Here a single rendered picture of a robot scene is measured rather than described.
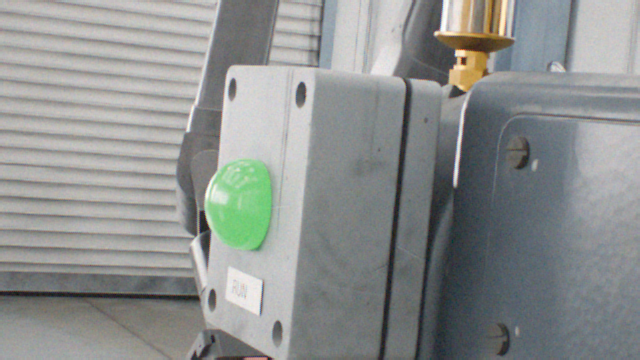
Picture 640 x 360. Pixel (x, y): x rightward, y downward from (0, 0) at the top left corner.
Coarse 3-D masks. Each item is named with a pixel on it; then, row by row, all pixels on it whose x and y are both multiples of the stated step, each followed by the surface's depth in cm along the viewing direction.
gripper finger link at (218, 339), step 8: (216, 336) 95; (224, 336) 96; (232, 336) 96; (216, 344) 95; (224, 344) 95; (232, 344) 95; (240, 344) 96; (208, 352) 95; (216, 352) 95; (224, 352) 95; (232, 352) 95; (240, 352) 95; (248, 352) 95; (256, 352) 96
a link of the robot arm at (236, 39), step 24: (240, 0) 116; (264, 0) 116; (216, 24) 115; (240, 24) 114; (264, 24) 115; (216, 48) 113; (240, 48) 113; (264, 48) 114; (216, 72) 112; (216, 96) 110; (192, 120) 108; (216, 120) 108; (192, 144) 107; (216, 144) 107; (192, 192) 104; (192, 216) 107
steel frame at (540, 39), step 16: (528, 0) 912; (544, 0) 884; (560, 0) 889; (528, 16) 911; (544, 16) 885; (560, 16) 890; (512, 32) 922; (528, 32) 909; (544, 32) 886; (560, 32) 892; (512, 48) 923; (528, 48) 882; (544, 48) 887; (560, 48) 893; (496, 64) 919; (512, 64) 924; (528, 64) 883; (544, 64) 888
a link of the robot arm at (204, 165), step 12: (204, 156) 105; (216, 156) 106; (192, 168) 105; (204, 168) 105; (216, 168) 105; (192, 180) 104; (204, 180) 104; (204, 192) 104; (204, 204) 103; (204, 216) 104; (204, 228) 105
